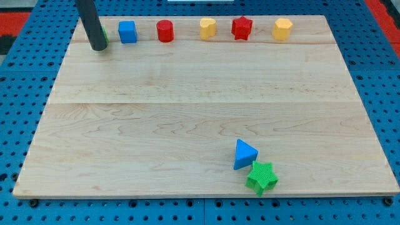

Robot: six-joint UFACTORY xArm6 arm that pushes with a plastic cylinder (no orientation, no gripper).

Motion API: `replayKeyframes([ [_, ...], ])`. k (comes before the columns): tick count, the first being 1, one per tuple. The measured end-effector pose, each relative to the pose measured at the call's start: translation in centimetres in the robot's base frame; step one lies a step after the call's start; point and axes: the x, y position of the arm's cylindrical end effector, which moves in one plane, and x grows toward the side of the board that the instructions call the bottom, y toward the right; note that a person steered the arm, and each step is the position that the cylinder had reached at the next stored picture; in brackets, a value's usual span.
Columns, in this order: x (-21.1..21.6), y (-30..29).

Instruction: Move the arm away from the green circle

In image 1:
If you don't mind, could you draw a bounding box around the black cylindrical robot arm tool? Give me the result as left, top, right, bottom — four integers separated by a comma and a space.
75, 0, 108, 51

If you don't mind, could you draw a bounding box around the green circle block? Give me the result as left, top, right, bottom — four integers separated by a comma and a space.
101, 26, 109, 46

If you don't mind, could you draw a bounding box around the wooden board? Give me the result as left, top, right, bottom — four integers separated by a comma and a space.
12, 15, 399, 199

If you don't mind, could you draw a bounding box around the blue triangle block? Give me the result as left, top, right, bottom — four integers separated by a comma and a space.
233, 139, 259, 170

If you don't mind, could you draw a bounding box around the yellow heart block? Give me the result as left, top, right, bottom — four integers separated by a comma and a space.
199, 17, 217, 40

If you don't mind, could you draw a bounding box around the green star block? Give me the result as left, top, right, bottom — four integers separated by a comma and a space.
245, 161, 279, 197

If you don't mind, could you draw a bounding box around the red cylinder block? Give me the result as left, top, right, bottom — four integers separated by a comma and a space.
156, 19, 174, 43

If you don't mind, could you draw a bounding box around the red star block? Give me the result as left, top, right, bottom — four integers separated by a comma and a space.
231, 16, 253, 41

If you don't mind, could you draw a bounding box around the blue cube block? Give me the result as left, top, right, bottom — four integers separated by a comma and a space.
118, 21, 137, 44

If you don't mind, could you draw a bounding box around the yellow hexagon block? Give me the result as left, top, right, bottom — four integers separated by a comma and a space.
272, 18, 293, 41

